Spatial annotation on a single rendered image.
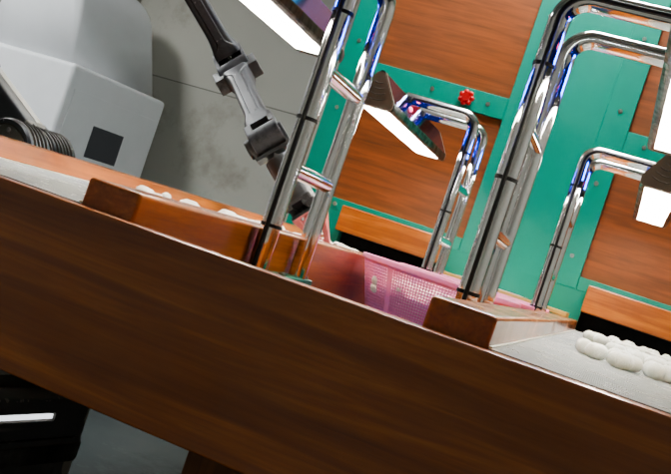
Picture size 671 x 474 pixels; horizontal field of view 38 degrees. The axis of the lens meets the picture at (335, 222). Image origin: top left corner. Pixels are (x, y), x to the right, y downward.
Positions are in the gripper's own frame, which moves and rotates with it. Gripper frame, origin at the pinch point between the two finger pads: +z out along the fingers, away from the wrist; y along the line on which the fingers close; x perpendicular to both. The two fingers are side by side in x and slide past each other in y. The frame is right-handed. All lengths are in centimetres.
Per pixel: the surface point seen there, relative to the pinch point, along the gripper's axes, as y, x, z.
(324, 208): -62, -15, 10
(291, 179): -77, -16, 9
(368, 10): 76, -28, -67
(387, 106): -2.1, -24.3, -15.7
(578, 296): 76, -35, 31
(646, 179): -2, -57, 22
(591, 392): -107, -34, 44
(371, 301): -33.0, -8.5, 19.6
